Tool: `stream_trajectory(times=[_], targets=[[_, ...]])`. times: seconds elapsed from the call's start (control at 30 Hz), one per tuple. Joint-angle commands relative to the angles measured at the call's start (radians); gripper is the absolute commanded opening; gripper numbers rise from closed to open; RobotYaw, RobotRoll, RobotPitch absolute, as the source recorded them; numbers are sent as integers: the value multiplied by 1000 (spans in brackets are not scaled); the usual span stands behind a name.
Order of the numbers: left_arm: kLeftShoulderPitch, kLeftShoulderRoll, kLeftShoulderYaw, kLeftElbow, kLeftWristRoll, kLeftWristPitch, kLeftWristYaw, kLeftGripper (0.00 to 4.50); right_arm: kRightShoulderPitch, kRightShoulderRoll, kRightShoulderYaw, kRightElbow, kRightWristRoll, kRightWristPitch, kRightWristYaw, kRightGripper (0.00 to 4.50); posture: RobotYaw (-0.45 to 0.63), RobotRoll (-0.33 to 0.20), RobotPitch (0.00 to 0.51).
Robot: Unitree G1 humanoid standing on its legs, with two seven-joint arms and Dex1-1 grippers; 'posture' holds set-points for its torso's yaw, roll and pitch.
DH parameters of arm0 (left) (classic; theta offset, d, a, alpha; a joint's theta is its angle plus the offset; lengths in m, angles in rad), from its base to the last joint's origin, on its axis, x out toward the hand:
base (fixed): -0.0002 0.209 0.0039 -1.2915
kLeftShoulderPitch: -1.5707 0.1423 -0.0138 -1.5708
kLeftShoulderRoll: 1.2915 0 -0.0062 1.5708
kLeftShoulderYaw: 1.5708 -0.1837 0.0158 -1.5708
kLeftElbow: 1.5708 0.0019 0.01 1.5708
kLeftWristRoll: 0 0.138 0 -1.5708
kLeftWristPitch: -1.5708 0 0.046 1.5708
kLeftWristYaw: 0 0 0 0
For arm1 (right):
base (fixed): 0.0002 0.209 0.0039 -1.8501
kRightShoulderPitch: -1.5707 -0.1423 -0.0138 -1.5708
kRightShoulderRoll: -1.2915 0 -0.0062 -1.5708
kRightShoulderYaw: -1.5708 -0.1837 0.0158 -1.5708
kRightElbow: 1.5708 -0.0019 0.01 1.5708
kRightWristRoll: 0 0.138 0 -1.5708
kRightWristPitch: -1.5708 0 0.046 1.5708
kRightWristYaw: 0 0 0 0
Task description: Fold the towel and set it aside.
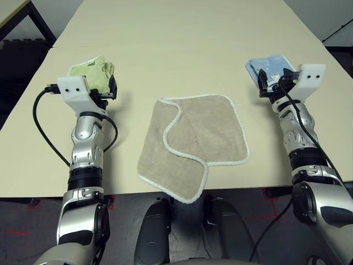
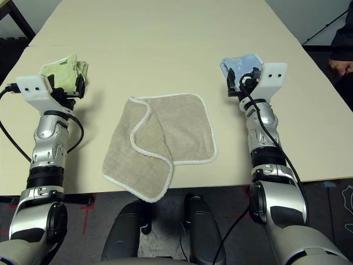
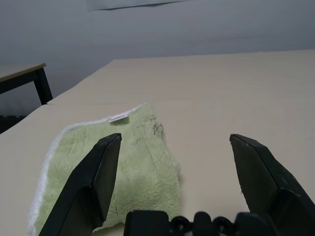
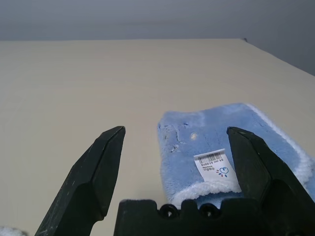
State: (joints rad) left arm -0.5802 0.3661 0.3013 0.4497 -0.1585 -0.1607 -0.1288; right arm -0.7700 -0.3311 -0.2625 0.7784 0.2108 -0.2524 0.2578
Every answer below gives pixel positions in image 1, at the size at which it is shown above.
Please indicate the blue folded towel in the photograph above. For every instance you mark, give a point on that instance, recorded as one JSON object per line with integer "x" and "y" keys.
{"x": 264, "y": 64}

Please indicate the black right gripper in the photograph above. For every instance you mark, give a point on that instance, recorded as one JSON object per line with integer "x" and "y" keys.
{"x": 277, "y": 94}

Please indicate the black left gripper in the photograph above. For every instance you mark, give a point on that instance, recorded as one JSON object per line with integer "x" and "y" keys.
{"x": 103, "y": 96}

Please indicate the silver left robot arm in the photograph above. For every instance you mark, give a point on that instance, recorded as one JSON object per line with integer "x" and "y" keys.
{"x": 85, "y": 143}

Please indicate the black foam floor mat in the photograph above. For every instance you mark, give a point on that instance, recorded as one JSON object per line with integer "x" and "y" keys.
{"x": 343, "y": 59}
{"x": 16, "y": 71}

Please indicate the beige towel with white trim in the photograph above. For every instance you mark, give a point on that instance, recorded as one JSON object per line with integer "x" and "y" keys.
{"x": 215, "y": 124}

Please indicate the wooden table with black frame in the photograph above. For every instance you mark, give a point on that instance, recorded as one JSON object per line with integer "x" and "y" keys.
{"x": 11, "y": 8}

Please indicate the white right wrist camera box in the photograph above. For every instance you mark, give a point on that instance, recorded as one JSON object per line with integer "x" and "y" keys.
{"x": 311, "y": 77}

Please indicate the black metal stand rod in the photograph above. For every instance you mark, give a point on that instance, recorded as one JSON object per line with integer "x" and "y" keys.
{"x": 337, "y": 31}

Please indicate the grey robot right leg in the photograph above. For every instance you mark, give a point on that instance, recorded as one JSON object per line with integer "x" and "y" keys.
{"x": 229, "y": 234}

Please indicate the green folded towel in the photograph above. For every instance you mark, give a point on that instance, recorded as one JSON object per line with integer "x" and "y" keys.
{"x": 93, "y": 71}

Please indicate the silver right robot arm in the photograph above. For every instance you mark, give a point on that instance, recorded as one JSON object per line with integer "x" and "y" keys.
{"x": 300, "y": 129}

